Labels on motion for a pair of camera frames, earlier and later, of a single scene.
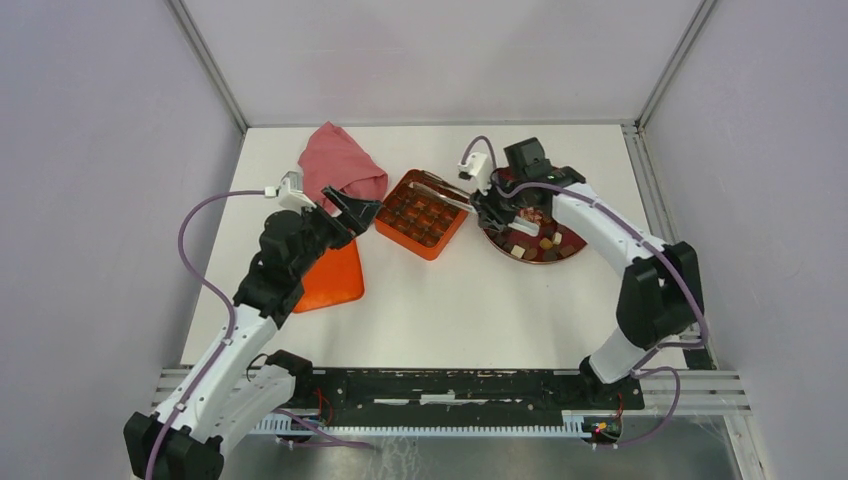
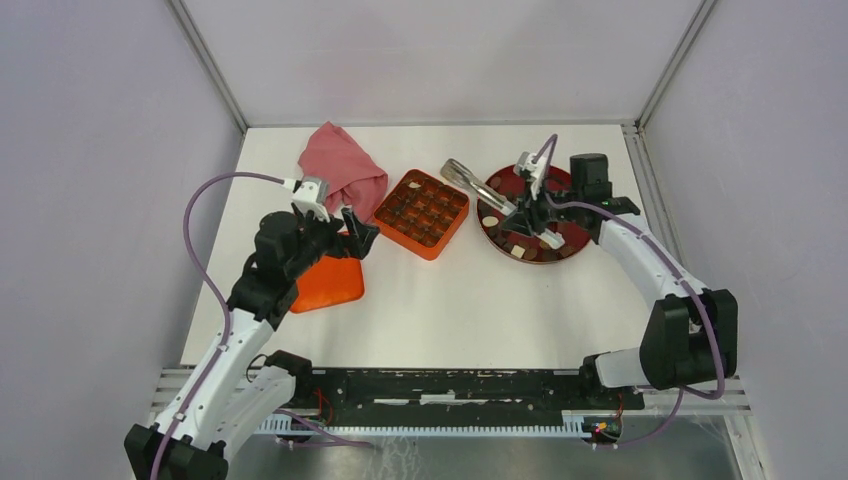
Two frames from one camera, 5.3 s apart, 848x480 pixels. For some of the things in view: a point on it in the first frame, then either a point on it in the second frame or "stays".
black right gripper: [489, 215] -> [527, 219]
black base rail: [472, 391] stays
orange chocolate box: [419, 221] stays
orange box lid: [335, 279] stays
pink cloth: [332, 159] stays
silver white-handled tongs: [433, 185] -> [459, 175]
